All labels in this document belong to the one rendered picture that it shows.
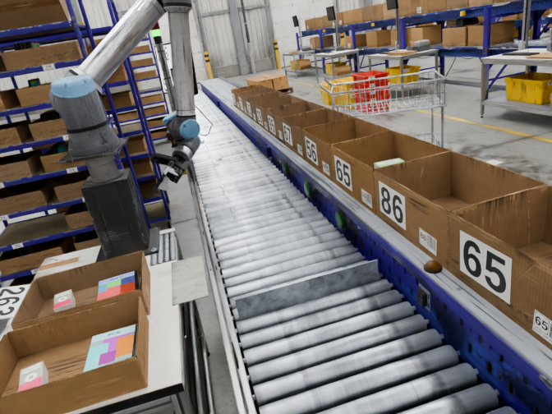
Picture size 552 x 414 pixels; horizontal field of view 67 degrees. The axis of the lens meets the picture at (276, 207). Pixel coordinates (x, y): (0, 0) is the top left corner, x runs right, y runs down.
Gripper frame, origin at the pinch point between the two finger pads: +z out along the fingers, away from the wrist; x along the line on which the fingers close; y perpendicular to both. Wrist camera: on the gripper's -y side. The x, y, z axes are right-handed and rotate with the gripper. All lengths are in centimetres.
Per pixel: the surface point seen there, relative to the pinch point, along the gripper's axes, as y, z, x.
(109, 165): -18.6, 11.6, -8.2
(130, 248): 5.5, 27.7, 11.7
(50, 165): -62, -39, 88
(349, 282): 68, 40, -58
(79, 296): 0, 57, 7
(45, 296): -10, 60, 14
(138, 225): 3.3, 21.8, 2.8
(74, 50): -81, -75, 30
